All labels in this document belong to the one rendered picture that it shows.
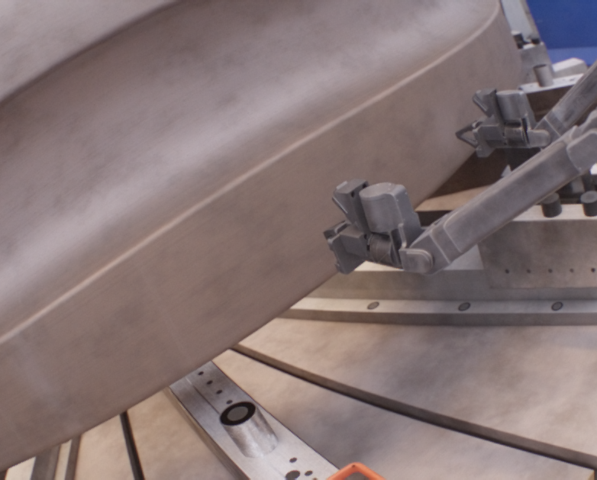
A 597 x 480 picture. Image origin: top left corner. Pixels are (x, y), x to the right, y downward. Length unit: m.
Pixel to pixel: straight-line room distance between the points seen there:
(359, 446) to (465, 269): 0.63
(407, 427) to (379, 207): 0.85
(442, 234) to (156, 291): 0.51
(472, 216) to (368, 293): 1.32
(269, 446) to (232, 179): 0.49
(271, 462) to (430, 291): 1.04
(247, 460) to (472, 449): 0.59
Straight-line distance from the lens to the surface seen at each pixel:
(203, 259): 1.23
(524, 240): 1.74
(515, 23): 7.35
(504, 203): 0.93
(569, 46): 5.88
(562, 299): 1.91
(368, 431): 1.80
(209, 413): 1.46
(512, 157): 1.76
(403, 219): 1.03
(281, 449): 1.26
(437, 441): 1.67
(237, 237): 1.25
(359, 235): 1.08
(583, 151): 0.82
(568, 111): 1.31
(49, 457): 2.31
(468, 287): 2.03
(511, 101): 1.35
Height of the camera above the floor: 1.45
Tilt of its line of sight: 23 degrees down
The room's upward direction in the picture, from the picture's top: 24 degrees counter-clockwise
